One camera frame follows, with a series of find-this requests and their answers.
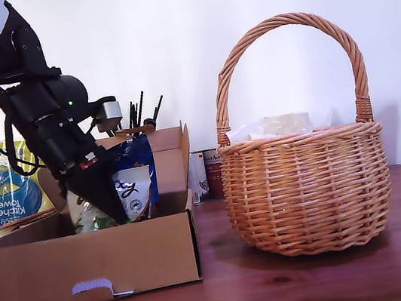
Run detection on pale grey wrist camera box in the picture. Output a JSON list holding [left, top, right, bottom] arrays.
[[89, 94, 124, 134]]

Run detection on blue Terry's chocolate bag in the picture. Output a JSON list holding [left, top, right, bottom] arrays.
[[109, 131, 163, 214]]

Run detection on woven wicker basket with handle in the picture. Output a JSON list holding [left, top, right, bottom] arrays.
[[197, 0, 401, 268]]

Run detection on black sticks in wooden holder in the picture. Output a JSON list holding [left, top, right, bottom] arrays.
[[109, 87, 170, 140]]

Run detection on white Galaxy egg bag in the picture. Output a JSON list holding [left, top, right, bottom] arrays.
[[63, 164, 159, 235]]

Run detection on white and red Maltesers bag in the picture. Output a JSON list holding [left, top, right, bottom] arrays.
[[225, 109, 315, 146]]

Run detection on red label tin can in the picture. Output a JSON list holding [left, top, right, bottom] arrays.
[[202, 149, 228, 200]]

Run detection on white tissue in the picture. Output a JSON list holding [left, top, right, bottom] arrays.
[[312, 108, 338, 129]]

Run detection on short black camera cable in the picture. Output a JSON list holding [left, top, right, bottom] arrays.
[[84, 115, 103, 134]]

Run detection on brown cardboard box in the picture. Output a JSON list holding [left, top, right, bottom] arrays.
[[0, 121, 214, 301]]

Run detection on white label tin can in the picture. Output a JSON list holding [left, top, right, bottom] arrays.
[[188, 151, 213, 206]]

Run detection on arm's black gripper body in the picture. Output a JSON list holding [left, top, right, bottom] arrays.
[[29, 105, 114, 185]]

